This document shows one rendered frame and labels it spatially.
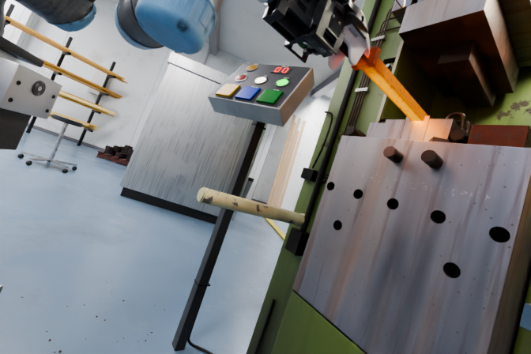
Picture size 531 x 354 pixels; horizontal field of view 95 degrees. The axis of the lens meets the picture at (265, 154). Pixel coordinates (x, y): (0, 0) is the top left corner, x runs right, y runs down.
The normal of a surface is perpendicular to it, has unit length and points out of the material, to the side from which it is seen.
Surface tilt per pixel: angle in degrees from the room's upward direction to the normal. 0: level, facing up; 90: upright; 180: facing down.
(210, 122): 90
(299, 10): 90
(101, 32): 90
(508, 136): 90
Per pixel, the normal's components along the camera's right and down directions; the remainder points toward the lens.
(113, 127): 0.21, -0.03
